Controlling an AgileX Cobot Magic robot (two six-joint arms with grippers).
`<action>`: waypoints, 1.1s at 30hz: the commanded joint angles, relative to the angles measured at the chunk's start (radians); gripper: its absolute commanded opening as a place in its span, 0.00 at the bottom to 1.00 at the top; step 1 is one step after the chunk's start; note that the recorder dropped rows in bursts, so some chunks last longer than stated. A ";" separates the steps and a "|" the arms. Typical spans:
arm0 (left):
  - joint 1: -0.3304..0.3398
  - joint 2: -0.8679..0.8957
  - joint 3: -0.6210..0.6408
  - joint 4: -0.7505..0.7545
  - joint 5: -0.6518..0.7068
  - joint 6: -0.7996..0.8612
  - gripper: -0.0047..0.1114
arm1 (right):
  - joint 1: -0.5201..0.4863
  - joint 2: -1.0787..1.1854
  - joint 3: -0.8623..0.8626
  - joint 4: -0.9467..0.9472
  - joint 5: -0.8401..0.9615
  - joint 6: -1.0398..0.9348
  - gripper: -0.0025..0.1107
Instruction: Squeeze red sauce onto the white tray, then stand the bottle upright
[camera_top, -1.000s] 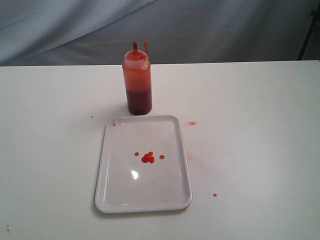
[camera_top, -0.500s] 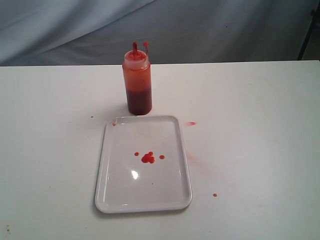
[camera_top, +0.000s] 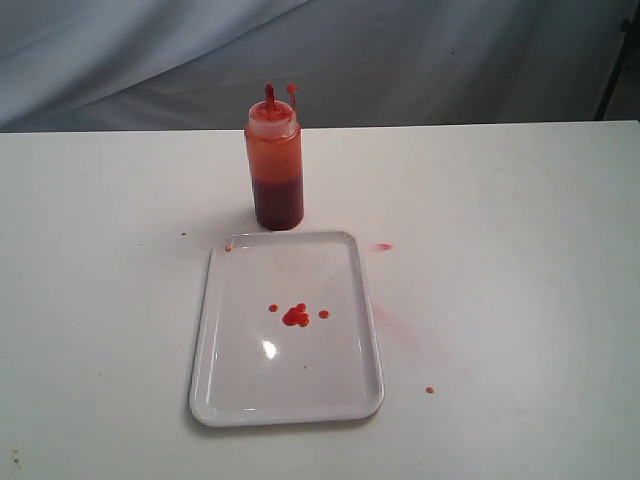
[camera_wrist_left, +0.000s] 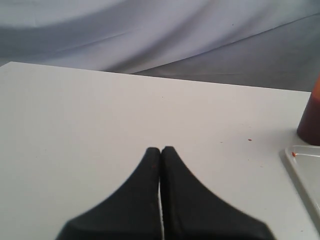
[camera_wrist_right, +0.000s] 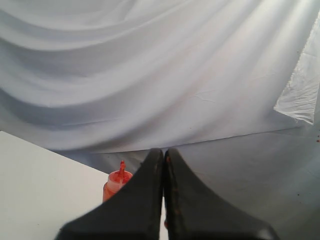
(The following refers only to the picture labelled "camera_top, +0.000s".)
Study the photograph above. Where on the red sauce blob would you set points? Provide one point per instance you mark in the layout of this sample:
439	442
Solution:
296	315

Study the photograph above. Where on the white rectangular plastic tray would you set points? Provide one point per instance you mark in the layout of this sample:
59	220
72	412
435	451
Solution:
250	369

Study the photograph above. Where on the red sauce squeeze bottle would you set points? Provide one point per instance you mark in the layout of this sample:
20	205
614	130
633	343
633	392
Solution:
274	152

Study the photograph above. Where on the grey backdrop cloth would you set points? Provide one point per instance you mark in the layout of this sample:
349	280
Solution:
170	65

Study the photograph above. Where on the black tripod stand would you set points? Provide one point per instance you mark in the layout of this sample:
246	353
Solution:
629	27

